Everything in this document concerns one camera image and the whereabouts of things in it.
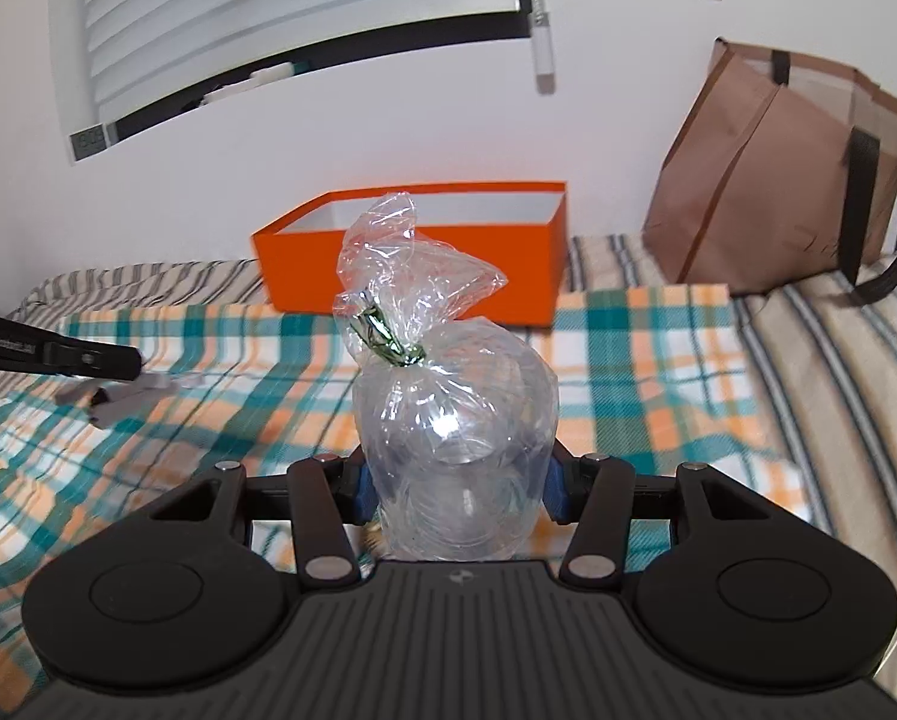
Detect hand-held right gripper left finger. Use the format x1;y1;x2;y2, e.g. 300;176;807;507
148;454;379;591

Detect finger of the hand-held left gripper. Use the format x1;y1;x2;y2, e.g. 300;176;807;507
43;337;144;383

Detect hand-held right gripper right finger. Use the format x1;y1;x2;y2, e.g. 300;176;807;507
542;444;775;591

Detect clear plastic bag with cup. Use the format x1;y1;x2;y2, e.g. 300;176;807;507
332;193;559;563

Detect orange cardboard box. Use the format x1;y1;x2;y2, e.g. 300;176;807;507
251;181;570;329

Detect plaid blanket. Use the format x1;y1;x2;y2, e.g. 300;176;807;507
0;281;813;720

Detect striped bedsheet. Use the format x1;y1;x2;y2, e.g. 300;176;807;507
5;232;897;720

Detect brown paper bag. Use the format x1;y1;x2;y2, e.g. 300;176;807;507
641;36;897;308

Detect white window blind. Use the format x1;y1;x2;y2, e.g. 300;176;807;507
80;0;522;128

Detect white blind wand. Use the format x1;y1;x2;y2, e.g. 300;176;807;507
529;0;559;96

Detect black window frame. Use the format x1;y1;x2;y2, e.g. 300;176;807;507
69;0;533;145

